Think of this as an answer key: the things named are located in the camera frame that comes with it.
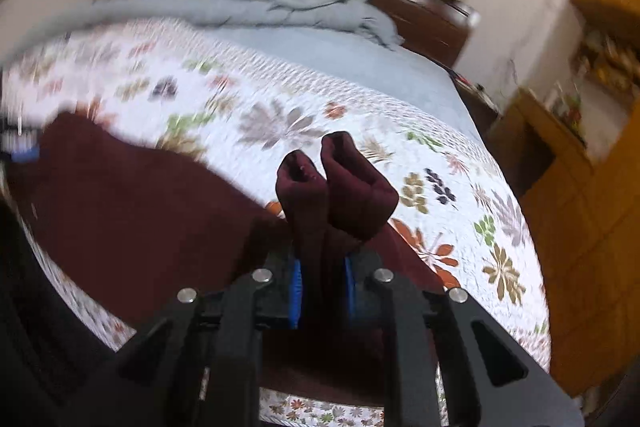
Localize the maroon pants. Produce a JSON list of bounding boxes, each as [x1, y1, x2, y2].
[[6, 113, 442, 404]]

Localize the floral white quilt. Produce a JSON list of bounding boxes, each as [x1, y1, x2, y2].
[[0, 16, 554, 427]]

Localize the dark wooden nightstand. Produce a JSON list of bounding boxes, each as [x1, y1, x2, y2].
[[449, 72, 500, 136]]

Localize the light blue bed sheet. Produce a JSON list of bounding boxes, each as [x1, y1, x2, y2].
[[210, 27, 482, 142]]

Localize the wooden wardrobe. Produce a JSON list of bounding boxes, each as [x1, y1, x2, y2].
[[490, 0, 639, 395]]

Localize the grey-blue crumpled blanket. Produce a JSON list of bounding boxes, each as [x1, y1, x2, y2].
[[1, 0, 402, 65]]

